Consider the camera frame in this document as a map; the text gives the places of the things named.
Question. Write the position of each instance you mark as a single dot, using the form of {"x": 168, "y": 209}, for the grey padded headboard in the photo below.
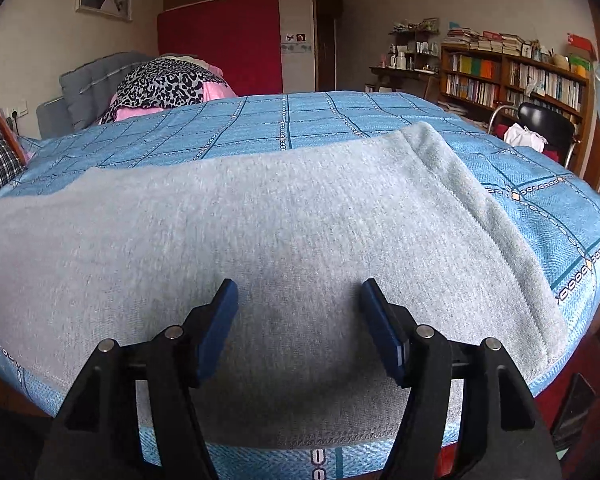
{"x": 90, "y": 85}

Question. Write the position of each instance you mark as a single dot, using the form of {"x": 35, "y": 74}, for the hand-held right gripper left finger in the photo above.
{"x": 217, "y": 330}

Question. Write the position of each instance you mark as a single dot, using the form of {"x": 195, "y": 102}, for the stack of books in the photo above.
{"x": 485, "y": 40}

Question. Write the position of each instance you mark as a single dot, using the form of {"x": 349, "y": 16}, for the black chair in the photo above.
{"x": 545, "y": 120}

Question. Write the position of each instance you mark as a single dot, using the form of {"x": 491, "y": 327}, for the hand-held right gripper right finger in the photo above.
{"x": 382, "y": 330}

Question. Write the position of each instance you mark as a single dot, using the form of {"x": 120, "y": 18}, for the wooden bookshelf with books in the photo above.
{"x": 480, "y": 72}

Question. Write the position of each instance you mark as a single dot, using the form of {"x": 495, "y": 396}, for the dark wooden door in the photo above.
{"x": 327, "y": 45}

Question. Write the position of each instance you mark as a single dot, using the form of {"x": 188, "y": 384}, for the red wardrobe panel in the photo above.
{"x": 230, "y": 40}

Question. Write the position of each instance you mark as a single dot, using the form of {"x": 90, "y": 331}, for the white cloth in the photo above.
{"x": 525, "y": 136}

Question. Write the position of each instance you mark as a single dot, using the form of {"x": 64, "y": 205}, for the orange red pillow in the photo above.
{"x": 12, "y": 132}

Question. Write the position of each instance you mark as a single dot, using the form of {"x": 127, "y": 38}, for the wooden side table with clutter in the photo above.
{"x": 405, "y": 72}

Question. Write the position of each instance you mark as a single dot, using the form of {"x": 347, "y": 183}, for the leopard print blanket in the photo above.
{"x": 165, "y": 82}

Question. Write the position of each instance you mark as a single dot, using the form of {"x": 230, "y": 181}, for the wall socket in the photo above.
{"x": 16, "y": 109}

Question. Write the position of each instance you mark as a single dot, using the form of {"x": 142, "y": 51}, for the white wardrobe door with stickers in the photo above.
{"x": 297, "y": 70}

